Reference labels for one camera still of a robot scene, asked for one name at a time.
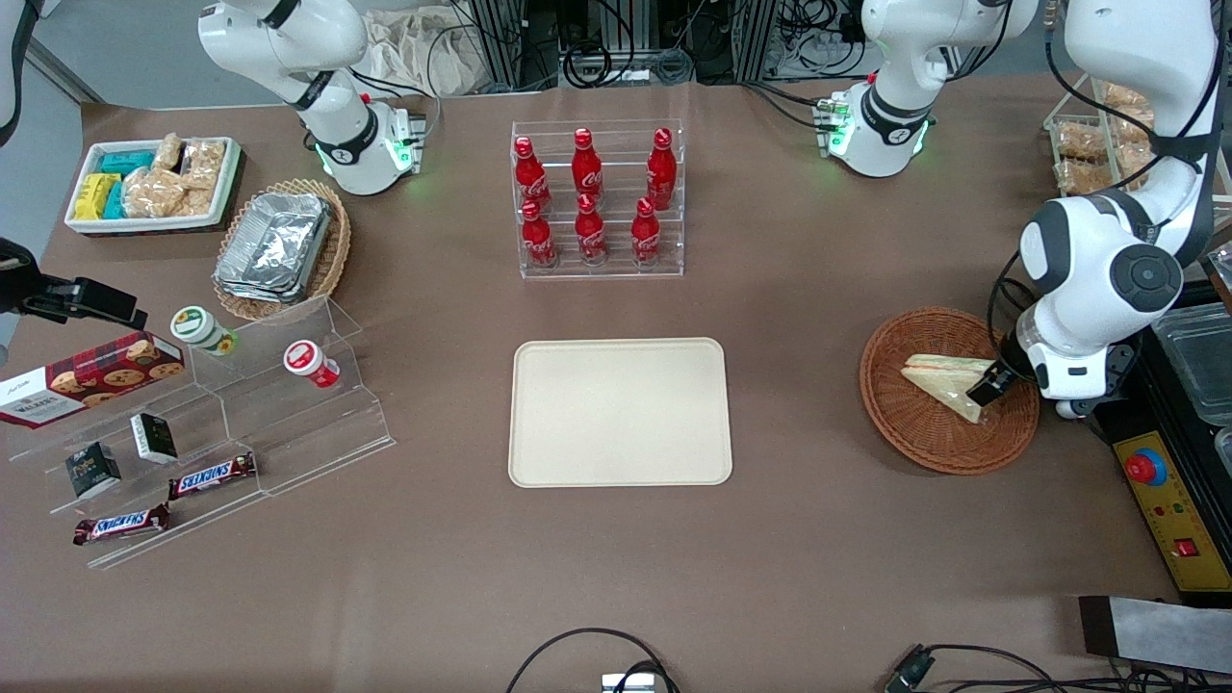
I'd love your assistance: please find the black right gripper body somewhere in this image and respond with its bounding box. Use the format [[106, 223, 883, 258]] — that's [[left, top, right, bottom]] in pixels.
[[0, 239, 43, 318]]

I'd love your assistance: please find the triangle sandwich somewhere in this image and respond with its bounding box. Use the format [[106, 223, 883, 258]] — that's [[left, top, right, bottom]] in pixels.
[[901, 353, 997, 425]]

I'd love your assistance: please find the round brown wicker basket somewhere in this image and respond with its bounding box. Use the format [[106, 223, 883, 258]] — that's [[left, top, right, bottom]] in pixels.
[[860, 306, 1041, 475]]

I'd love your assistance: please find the light wicker oval basket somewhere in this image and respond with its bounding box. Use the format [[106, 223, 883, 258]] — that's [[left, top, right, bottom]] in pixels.
[[212, 178, 352, 324]]

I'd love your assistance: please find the cream plastic tray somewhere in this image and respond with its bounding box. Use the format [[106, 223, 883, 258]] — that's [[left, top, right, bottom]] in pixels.
[[508, 337, 734, 489]]

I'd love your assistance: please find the red tartan cookie box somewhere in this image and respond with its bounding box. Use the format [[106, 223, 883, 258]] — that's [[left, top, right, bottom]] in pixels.
[[0, 331, 187, 430]]

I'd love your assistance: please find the white snack bin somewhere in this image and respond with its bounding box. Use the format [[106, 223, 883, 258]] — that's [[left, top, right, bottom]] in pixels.
[[64, 137, 242, 236]]

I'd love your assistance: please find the green lid cup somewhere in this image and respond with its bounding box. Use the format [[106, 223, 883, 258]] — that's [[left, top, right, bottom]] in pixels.
[[170, 305, 240, 358]]

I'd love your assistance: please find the yellow snack packet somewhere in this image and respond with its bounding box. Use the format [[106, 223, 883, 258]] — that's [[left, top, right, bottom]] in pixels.
[[74, 173, 121, 221]]

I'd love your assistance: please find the clear plastic container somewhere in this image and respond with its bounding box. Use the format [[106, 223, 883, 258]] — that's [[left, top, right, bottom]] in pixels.
[[1150, 303, 1232, 426]]

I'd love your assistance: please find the black box white side label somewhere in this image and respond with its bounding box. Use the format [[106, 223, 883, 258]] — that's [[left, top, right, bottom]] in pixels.
[[130, 412, 180, 466]]

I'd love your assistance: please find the clear acrylic step riser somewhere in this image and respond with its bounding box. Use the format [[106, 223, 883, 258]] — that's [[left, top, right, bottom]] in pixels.
[[185, 295, 397, 498], [5, 366, 269, 571]]

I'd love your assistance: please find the black box gold lettering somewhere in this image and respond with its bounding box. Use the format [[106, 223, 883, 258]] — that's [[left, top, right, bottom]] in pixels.
[[64, 441, 124, 501]]

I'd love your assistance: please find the black food warmer yellow panel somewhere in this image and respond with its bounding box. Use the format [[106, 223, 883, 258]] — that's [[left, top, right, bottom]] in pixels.
[[1092, 279, 1232, 607]]

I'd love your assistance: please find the stack of foil containers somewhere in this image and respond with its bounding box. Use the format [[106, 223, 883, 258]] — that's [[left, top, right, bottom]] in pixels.
[[214, 192, 334, 305]]

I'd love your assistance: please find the packaged bread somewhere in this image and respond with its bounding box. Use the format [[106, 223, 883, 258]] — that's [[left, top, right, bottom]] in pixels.
[[1107, 120, 1156, 180], [1097, 82, 1156, 124], [1052, 120, 1108, 160], [1054, 159, 1117, 197]]

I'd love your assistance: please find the Snickers chocolate bar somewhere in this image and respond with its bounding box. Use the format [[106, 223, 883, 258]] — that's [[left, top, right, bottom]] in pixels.
[[72, 502, 172, 548], [167, 451, 259, 502]]

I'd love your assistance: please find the red lid cup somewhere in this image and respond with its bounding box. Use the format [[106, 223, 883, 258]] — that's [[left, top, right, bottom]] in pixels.
[[282, 339, 342, 390]]

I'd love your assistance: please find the clear acrylic bread rack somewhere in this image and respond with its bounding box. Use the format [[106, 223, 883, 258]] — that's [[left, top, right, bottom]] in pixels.
[[1043, 77, 1232, 198]]

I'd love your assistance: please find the dark grey flat panel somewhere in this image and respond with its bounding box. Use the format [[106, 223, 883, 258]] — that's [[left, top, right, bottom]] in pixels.
[[1078, 595, 1232, 675]]

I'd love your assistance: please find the red cola bottle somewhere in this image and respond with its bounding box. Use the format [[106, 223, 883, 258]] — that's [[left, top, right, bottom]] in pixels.
[[647, 127, 678, 211], [575, 193, 608, 266], [572, 128, 603, 201], [521, 199, 558, 269], [630, 197, 662, 267], [513, 136, 552, 213]]

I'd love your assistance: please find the beige cloth bag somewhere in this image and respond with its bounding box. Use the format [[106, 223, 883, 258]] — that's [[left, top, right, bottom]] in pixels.
[[362, 8, 484, 97]]

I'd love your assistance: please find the clear acrylic bottle rack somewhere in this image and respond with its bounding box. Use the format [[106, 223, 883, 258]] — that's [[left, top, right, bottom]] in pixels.
[[510, 118, 686, 281]]

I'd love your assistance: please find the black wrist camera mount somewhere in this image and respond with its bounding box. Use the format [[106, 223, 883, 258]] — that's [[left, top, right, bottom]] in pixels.
[[1054, 342, 1139, 421]]

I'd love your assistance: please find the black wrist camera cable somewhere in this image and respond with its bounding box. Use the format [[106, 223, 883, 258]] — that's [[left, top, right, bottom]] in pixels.
[[986, 250, 1037, 359]]

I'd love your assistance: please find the black cable with plug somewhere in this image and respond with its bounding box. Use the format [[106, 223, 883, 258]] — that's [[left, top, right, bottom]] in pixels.
[[883, 642, 1232, 693]]

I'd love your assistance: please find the aluminium frame post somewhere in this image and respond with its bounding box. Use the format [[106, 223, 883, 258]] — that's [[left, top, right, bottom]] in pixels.
[[735, 0, 783, 84], [467, 0, 526, 90]]

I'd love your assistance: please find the coiled grey cable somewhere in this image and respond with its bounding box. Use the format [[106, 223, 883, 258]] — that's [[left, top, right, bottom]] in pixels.
[[561, 43, 696, 89]]

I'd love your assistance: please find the black looped cable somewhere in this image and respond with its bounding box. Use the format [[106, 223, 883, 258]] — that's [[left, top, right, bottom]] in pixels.
[[504, 628, 680, 693]]

